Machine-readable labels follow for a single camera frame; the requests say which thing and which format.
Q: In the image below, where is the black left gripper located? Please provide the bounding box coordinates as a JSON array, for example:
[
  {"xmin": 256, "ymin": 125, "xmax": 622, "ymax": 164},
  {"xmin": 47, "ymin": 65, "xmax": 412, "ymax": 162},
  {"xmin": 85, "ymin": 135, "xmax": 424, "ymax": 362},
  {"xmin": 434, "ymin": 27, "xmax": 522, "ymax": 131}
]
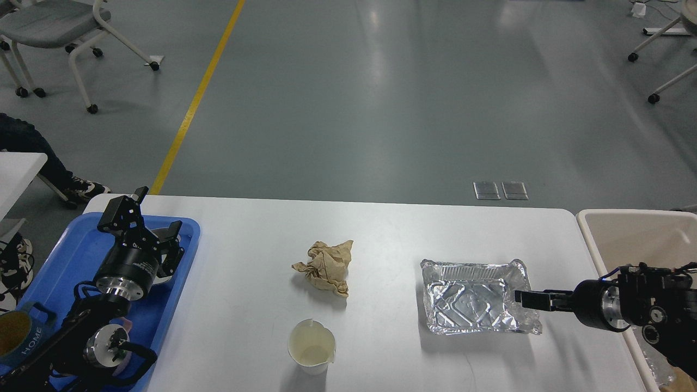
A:
[{"xmin": 94, "ymin": 186, "xmax": 185, "ymax": 301}]

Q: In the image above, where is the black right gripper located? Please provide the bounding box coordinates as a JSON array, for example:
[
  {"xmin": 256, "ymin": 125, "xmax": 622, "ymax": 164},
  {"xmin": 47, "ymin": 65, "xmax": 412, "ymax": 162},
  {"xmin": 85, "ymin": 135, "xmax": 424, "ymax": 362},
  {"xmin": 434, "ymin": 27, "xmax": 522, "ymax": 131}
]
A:
[{"xmin": 513, "ymin": 280, "xmax": 630, "ymax": 333}]

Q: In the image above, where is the aluminium foil tray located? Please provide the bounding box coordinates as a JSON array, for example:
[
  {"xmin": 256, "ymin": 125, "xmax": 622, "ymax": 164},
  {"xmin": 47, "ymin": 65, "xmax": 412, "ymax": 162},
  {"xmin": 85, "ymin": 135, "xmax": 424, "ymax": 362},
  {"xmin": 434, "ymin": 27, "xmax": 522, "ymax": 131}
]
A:
[{"xmin": 420, "ymin": 260, "xmax": 542, "ymax": 335}]

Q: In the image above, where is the dark blue home mug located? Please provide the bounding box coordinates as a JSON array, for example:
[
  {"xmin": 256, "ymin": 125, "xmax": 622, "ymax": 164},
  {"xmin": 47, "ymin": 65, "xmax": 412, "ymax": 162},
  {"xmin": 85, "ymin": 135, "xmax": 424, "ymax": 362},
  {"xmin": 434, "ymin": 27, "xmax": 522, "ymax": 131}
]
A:
[{"xmin": 1, "ymin": 301, "xmax": 57, "ymax": 367}]

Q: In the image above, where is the stainless steel tray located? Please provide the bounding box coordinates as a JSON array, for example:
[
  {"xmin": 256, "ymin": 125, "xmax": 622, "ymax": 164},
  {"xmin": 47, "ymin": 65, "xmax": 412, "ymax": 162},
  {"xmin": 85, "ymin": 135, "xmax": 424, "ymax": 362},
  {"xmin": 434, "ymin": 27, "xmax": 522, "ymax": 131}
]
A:
[{"xmin": 144, "ymin": 228, "xmax": 185, "ymax": 287}]

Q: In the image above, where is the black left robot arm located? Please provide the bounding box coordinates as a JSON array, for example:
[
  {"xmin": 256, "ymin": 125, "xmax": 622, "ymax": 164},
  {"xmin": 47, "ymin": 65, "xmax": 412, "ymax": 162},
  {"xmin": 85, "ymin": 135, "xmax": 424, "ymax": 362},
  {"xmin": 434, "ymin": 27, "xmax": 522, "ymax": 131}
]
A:
[{"xmin": 2, "ymin": 186, "xmax": 184, "ymax": 391}]

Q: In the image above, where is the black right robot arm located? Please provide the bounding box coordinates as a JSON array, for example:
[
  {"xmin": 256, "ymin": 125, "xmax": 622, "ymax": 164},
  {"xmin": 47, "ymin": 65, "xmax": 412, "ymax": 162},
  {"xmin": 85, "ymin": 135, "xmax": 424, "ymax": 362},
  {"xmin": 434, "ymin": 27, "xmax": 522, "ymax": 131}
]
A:
[{"xmin": 515, "ymin": 262, "xmax": 696, "ymax": 378}]

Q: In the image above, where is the blue plastic tray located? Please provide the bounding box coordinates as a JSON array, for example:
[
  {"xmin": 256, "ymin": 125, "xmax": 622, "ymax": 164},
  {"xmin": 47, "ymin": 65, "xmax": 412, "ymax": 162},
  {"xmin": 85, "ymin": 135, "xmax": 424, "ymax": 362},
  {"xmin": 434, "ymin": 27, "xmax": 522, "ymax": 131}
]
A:
[{"xmin": 0, "ymin": 212, "xmax": 201, "ymax": 392}]

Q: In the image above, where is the beige plastic bin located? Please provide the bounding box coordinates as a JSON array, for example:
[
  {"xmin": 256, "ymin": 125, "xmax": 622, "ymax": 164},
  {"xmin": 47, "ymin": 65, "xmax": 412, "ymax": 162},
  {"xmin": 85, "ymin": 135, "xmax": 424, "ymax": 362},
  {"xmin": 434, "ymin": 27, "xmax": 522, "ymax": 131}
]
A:
[{"xmin": 577, "ymin": 209, "xmax": 696, "ymax": 391}]

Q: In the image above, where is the right floor outlet plate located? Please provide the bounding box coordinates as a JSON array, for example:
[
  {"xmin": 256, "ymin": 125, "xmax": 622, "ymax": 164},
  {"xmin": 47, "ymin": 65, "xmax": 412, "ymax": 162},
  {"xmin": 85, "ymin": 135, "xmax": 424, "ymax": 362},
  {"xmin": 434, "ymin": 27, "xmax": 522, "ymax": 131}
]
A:
[{"xmin": 502, "ymin": 181, "xmax": 529, "ymax": 200}]

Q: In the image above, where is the floor outlet plate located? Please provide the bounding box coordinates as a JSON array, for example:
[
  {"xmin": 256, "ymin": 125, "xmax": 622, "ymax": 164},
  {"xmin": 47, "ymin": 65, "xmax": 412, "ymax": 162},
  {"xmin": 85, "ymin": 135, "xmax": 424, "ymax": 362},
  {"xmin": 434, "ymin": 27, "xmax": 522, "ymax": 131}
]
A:
[
  {"xmin": 502, "ymin": 181, "xmax": 529, "ymax": 200},
  {"xmin": 473, "ymin": 181, "xmax": 501, "ymax": 200}
]

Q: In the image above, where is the left floor outlet plate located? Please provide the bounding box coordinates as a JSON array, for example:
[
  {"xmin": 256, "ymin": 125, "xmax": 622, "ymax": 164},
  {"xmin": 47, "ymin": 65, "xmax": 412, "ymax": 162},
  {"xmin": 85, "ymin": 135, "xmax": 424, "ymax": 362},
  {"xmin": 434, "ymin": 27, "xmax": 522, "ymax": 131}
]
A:
[{"xmin": 473, "ymin": 181, "xmax": 501, "ymax": 200}]

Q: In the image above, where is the seated person leg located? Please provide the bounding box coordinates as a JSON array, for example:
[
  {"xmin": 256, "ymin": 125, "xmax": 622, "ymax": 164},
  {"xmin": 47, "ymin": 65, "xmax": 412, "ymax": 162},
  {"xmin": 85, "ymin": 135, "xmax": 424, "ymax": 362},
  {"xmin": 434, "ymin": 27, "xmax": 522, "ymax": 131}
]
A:
[{"xmin": 0, "ymin": 113, "xmax": 111, "ymax": 209}]

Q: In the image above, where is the crumpled brown paper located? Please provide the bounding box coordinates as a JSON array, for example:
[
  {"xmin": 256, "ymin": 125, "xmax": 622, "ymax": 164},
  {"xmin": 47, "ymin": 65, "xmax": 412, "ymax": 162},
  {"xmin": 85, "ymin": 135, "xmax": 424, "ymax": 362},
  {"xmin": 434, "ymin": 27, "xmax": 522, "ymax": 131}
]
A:
[{"xmin": 291, "ymin": 239, "xmax": 353, "ymax": 298}]

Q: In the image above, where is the white paper cup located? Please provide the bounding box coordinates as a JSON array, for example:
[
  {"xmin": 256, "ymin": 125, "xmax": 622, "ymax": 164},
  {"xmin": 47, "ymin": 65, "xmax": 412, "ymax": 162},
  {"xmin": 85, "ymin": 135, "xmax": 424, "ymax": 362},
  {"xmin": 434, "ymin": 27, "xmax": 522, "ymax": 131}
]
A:
[{"xmin": 287, "ymin": 318, "xmax": 337, "ymax": 376}]

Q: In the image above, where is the grey office chair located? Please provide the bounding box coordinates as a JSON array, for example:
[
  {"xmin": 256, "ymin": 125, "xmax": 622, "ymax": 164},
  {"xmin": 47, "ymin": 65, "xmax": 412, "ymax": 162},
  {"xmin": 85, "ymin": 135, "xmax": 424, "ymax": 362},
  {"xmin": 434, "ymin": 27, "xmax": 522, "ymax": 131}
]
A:
[{"xmin": 1, "ymin": 1, "xmax": 160, "ymax": 114}]

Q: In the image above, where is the white chair base right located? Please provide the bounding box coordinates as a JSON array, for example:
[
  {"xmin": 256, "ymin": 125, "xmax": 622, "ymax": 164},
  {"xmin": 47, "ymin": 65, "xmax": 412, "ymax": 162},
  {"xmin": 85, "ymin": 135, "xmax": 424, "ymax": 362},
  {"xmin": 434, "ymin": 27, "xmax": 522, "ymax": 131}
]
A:
[{"xmin": 627, "ymin": 0, "xmax": 697, "ymax": 105}]

